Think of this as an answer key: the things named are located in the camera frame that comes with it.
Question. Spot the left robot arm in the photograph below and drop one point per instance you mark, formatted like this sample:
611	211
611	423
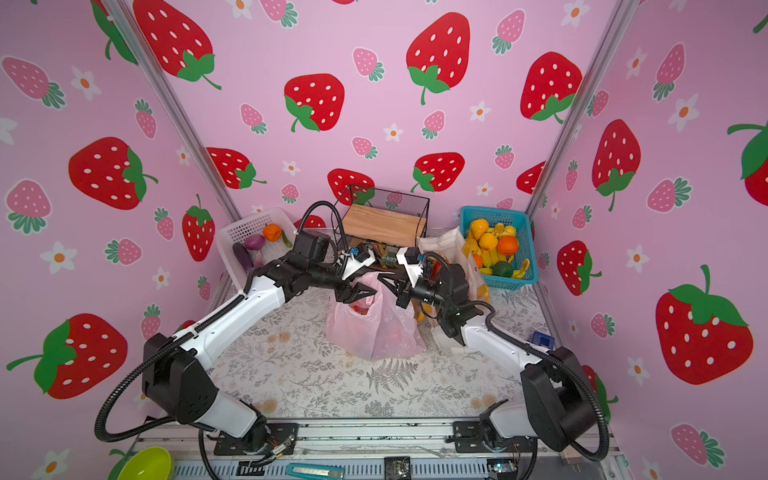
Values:
174	370

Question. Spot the pink plastic grocery bag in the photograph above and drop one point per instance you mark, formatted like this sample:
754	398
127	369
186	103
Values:
374	328

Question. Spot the toy long purple eggplant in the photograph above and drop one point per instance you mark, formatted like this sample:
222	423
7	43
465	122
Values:
243	257

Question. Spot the toy orange fruit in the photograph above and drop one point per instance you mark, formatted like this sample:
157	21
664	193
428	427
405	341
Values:
508	246

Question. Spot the toy yellow lemon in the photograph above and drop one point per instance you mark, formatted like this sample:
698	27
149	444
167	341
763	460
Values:
488	241

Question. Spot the green plastic bowl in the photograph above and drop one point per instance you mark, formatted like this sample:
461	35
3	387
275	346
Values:
154	463

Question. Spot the toy avocado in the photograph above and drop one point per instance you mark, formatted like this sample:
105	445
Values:
503	269

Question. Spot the black wire wooden shelf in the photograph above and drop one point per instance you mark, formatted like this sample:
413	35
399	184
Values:
382	219

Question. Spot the teal plastic basket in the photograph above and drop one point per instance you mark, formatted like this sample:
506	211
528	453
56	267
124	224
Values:
474	221

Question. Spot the blue box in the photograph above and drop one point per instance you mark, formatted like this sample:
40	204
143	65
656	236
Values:
543	340

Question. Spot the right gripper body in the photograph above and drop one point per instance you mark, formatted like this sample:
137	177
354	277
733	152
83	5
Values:
426	293

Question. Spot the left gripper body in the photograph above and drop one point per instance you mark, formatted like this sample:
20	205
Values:
331	279

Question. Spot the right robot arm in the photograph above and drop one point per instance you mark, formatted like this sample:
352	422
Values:
560	407

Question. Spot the white canvas tote bag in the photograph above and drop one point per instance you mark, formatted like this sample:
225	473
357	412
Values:
464	283

